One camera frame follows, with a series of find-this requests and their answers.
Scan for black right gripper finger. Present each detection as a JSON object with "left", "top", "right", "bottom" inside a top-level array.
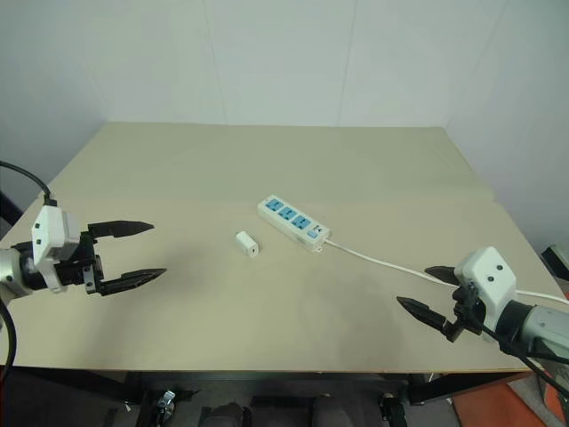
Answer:
[
  {"left": 423, "top": 265, "right": 458, "bottom": 286},
  {"left": 396, "top": 296, "right": 448, "bottom": 333}
]

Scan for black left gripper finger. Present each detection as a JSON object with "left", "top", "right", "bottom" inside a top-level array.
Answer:
[
  {"left": 100, "top": 267, "right": 168, "bottom": 297},
  {"left": 86, "top": 219, "right": 155, "bottom": 244}
]

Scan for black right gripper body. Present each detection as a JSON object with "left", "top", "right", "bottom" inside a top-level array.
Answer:
[{"left": 444, "top": 286, "right": 486, "bottom": 344}]

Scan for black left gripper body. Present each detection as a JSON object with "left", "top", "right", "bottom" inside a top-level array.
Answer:
[{"left": 53, "top": 230, "right": 107, "bottom": 297}]

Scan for white plug adapter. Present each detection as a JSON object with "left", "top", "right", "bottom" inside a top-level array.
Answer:
[{"left": 234, "top": 230, "right": 262, "bottom": 260}]

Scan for white power strip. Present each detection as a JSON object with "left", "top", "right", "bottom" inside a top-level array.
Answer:
[{"left": 256, "top": 194, "right": 332, "bottom": 251}]

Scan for black object beside table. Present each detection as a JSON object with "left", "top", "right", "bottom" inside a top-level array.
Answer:
[{"left": 0, "top": 186, "right": 20, "bottom": 233}]

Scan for orange floor mat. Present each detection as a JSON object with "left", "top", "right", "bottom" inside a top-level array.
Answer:
[{"left": 446, "top": 371, "right": 569, "bottom": 427}]

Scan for dark box beside table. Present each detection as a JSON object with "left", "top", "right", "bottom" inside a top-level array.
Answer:
[{"left": 539, "top": 243, "right": 569, "bottom": 280}]

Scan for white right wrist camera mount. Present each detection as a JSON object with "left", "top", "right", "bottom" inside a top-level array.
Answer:
[{"left": 453, "top": 246, "right": 518, "bottom": 344}]

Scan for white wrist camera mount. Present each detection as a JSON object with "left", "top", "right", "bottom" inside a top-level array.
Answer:
[
  {"left": 29, "top": 204, "right": 82, "bottom": 295},
  {"left": 453, "top": 246, "right": 518, "bottom": 344}
]

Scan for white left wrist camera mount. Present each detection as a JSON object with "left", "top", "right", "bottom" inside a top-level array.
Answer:
[{"left": 29, "top": 204, "right": 82, "bottom": 295}]

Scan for white power cable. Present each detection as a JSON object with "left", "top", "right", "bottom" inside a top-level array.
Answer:
[{"left": 323, "top": 238, "right": 569, "bottom": 306}]

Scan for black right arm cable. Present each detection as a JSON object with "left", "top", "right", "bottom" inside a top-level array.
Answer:
[{"left": 479, "top": 324, "right": 569, "bottom": 401}]

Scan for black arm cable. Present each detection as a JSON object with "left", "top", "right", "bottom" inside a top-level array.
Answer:
[
  {"left": 479, "top": 324, "right": 569, "bottom": 401},
  {"left": 0, "top": 160, "right": 58, "bottom": 371}
]

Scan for black table frame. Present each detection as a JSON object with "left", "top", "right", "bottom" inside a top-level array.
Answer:
[{"left": 0, "top": 355, "right": 530, "bottom": 427}]

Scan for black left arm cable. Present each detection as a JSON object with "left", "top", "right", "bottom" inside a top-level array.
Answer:
[{"left": 0, "top": 160, "right": 58, "bottom": 371}]

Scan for metal caster bracket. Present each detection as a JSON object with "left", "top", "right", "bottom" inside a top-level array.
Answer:
[{"left": 155, "top": 389, "right": 179, "bottom": 422}]

